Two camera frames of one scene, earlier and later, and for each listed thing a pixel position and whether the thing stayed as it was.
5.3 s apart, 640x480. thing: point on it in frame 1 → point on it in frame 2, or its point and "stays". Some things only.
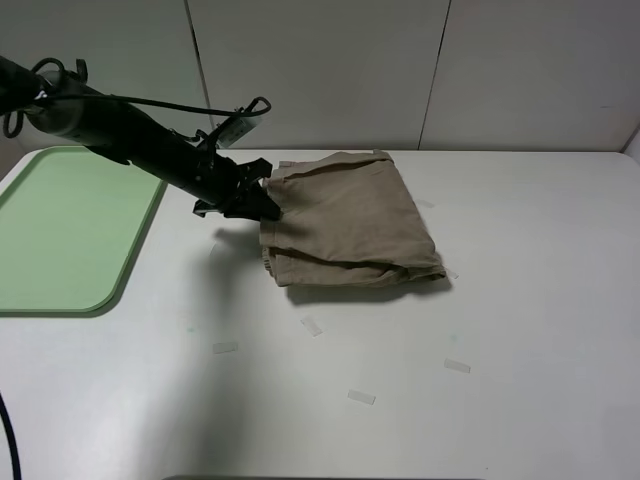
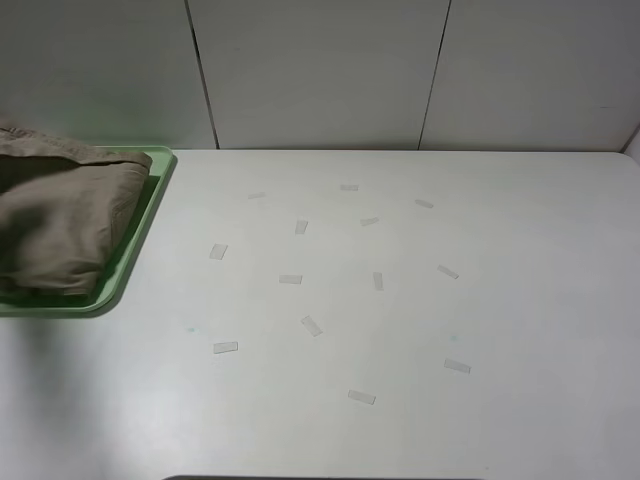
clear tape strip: [225, 348] stays
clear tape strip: [361, 396] stays
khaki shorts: [345, 219] → [63, 208]
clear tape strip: [311, 326] stays
